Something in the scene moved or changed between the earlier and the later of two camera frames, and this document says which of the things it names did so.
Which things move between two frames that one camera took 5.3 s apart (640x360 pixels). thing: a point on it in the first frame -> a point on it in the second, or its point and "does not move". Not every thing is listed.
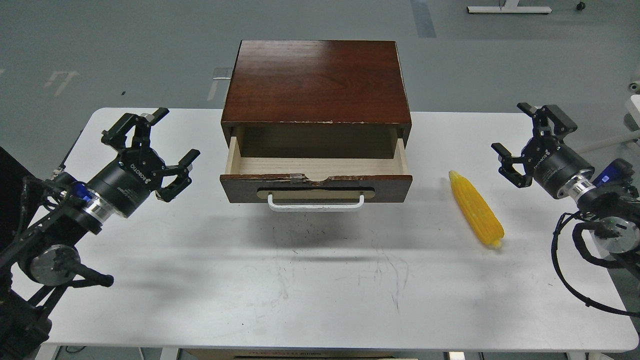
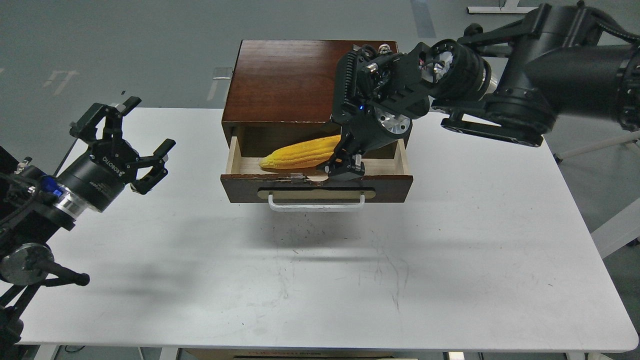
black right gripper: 550,161 -> 365,129
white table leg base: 509,6 does not move
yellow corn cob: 480,215 -> 310,153
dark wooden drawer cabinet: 313,98 does not move
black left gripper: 126,184 -> 99,177
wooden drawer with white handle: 316,184 does not move
